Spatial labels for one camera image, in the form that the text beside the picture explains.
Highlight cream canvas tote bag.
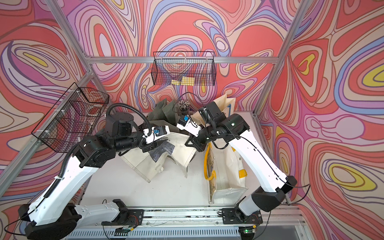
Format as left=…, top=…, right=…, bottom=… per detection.
left=121, top=133, right=197, bottom=183

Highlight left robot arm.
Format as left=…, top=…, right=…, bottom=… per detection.
left=18, top=103, right=170, bottom=240

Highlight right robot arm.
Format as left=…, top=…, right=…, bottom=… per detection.
left=177, top=102, right=298, bottom=221

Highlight olive green canvas bag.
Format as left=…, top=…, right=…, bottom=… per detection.
left=147, top=99, right=181, bottom=127

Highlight black cup of sticks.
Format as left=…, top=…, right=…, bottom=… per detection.
left=176, top=100, right=190, bottom=117

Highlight yellow sticky notes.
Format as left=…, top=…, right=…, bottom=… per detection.
left=171, top=76, right=195, bottom=86

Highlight white yellow-handled bag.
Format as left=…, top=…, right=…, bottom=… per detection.
left=204, top=143, right=248, bottom=205

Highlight cream blue-handled tote bag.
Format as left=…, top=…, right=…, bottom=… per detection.
left=191, top=94, right=236, bottom=125

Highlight black wire basket back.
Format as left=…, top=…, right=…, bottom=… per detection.
left=151, top=51, right=217, bottom=86

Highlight black wire basket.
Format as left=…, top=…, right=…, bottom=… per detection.
left=151, top=51, right=217, bottom=86
left=32, top=83, right=110, bottom=153

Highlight black wire basket left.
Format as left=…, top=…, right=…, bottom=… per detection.
left=32, top=83, right=110, bottom=153

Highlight aluminium frame crossbar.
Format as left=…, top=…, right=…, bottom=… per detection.
left=86, top=57, right=279, bottom=64

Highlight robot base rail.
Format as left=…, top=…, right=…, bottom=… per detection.
left=66, top=206, right=313, bottom=240

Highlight aluminium frame post left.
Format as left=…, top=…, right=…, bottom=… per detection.
left=46, top=1, right=108, bottom=94

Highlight aluminium frame post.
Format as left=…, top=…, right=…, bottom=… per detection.
left=253, top=0, right=314, bottom=116
left=46, top=1, right=108, bottom=94

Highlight aluminium frame post right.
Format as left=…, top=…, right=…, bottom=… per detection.
left=253, top=0, right=314, bottom=116

